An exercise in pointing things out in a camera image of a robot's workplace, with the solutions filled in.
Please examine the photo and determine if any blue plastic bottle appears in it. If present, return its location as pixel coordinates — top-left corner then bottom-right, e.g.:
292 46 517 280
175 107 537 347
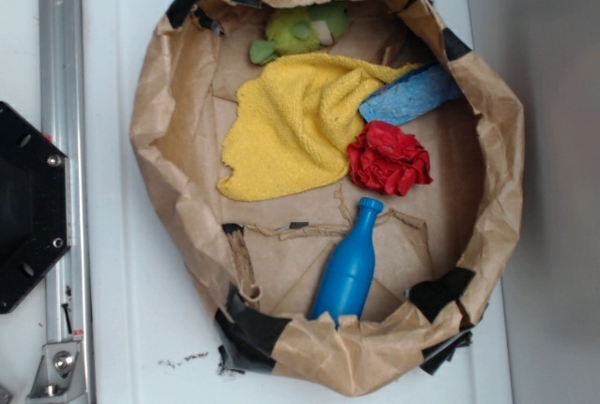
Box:
310 197 384 325

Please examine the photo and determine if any white plastic tray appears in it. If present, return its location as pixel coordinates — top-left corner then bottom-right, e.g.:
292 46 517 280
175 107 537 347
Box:
82 0 513 403

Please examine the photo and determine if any crumpled red cloth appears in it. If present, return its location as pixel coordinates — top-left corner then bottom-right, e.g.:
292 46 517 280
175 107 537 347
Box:
347 121 433 196

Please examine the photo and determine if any blue sponge block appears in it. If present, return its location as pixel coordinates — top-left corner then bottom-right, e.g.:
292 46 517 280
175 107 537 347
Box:
359 63 463 126

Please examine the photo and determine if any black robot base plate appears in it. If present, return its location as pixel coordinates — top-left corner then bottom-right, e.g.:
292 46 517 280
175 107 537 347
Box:
1 102 70 315

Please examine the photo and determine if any yellow terry cloth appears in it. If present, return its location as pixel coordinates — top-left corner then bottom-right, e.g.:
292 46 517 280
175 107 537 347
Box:
217 52 417 202

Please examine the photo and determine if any green plush toy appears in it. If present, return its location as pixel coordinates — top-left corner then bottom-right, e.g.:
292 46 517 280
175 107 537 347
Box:
249 1 351 66

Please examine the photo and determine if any metal corner bracket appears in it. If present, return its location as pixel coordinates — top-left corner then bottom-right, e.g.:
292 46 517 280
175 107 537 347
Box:
26 341 86 403

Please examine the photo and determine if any brown paper bag bin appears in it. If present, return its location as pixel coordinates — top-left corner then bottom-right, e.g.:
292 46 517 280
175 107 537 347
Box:
130 0 524 397

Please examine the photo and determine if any aluminium extrusion rail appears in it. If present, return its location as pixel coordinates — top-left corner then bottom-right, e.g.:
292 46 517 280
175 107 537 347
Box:
39 0 97 403

